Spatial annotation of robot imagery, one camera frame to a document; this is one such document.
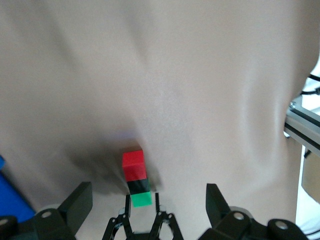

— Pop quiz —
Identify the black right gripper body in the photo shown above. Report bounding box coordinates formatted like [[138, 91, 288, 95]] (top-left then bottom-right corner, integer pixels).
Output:
[[131, 231, 151, 240]]

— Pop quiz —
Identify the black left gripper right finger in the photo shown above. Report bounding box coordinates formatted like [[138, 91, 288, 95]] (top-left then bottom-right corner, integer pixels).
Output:
[[197, 183, 311, 240]]

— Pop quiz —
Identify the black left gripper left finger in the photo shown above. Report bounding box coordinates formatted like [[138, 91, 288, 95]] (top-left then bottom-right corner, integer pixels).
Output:
[[0, 181, 94, 240]]

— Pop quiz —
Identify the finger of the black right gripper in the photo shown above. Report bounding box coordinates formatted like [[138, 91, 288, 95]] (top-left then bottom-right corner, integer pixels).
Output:
[[101, 193, 135, 240], [148, 192, 186, 240]]

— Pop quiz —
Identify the green cube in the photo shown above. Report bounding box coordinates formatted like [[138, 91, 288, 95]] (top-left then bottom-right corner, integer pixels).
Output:
[[130, 191, 153, 209]]

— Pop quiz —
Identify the red cube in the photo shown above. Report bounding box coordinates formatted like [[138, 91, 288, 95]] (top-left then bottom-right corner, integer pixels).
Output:
[[121, 149, 147, 182]]

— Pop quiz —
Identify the black cube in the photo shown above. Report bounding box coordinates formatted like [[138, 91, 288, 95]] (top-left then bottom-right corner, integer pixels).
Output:
[[127, 177, 151, 196]]

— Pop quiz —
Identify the blue plastic storage bin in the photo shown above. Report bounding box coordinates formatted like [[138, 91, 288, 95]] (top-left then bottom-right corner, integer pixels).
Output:
[[0, 154, 37, 223]]

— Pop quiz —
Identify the brown table cover mat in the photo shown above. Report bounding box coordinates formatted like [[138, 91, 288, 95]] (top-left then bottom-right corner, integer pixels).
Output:
[[0, 0, 320, 240]]

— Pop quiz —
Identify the aluminium camera mount profile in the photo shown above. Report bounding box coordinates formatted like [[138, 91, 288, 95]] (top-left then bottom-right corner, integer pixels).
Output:
[[283, 99, 320, 152]]

